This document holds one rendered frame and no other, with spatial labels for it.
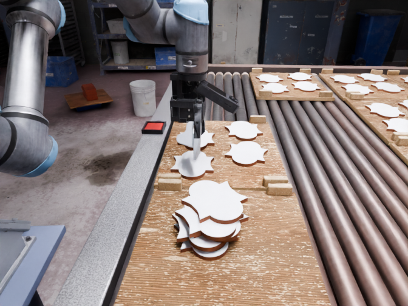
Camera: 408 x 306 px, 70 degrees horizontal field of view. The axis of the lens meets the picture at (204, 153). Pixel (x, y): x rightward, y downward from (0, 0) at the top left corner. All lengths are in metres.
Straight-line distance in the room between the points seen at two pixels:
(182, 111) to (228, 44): 4.67
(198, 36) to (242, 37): 4.72
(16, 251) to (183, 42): 0.56
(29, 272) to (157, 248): 0.27
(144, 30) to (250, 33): 4.74
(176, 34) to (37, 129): 0.39
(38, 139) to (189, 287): 0.48
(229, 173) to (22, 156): 0.49
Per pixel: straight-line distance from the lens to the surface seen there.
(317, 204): 0.77
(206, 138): 0.95
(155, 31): 0.71
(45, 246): 0.78
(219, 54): 5.39
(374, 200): 0.85
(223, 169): 0.82
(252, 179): 0.79
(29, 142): 0.76
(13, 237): 0.74
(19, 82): 0.84
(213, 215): 0.56
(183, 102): 0.71
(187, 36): 0.68
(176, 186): 0.73
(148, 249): 0.61
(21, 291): 0.72
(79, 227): 2.14
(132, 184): 0.81
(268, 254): 0.60
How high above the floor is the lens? 1.39
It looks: 30 degrees down
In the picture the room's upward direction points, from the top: straight up
